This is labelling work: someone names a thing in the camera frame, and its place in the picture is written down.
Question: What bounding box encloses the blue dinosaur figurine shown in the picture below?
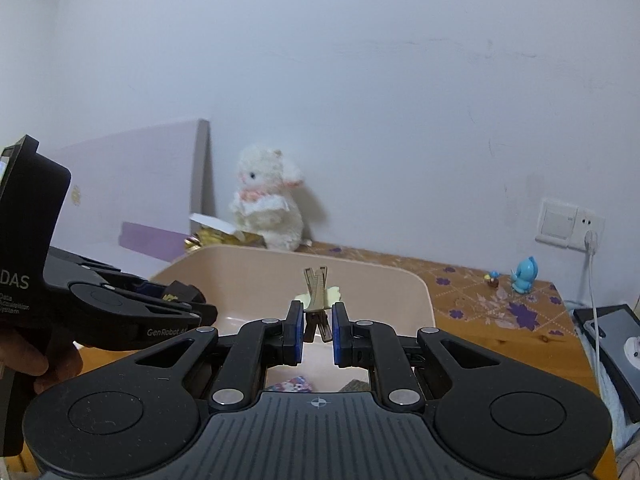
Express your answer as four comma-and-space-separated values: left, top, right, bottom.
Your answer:
510, 256, 538, 295

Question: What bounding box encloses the white plush lamb toy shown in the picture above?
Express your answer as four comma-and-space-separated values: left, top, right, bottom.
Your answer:
230, 145, 304, 252

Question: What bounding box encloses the small mushroom figurine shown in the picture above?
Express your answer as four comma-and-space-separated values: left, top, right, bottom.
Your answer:
484, 271, 500, 288

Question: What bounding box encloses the person's left hand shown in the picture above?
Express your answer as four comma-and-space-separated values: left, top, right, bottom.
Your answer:
1, 334, 82, 393

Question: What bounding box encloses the white plug and cable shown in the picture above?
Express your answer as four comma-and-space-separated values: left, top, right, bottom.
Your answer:
583, 228, 609, 401

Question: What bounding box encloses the dark brown cube box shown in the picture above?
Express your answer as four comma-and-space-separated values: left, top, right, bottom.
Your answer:
162, 281, 206, 304

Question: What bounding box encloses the gold foil gift bag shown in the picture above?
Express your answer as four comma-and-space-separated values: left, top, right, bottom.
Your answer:
184, 212, 266, 252

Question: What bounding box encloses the white wall switch socket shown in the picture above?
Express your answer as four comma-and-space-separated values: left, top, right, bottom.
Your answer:
535, 198, 605, 252

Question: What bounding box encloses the grey laptop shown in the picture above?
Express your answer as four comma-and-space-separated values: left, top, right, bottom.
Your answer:
573, 304, 639, 422

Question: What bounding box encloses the blue white tissue pack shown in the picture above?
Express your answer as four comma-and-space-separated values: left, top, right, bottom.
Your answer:
265, 376, 314, 393

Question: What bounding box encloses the green dried herb bag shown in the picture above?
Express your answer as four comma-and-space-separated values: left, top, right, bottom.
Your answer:
340, 379, 371, 393

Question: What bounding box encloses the floral table mat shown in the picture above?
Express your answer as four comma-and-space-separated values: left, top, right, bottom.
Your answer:
300, 242, 576, 340

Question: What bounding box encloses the beige plastic storage basket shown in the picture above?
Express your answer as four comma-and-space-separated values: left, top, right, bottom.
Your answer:
74, 244, 436, 394

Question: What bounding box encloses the lilac bed headboard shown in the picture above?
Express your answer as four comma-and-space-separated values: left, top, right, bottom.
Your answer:
49, 119, 210, 278

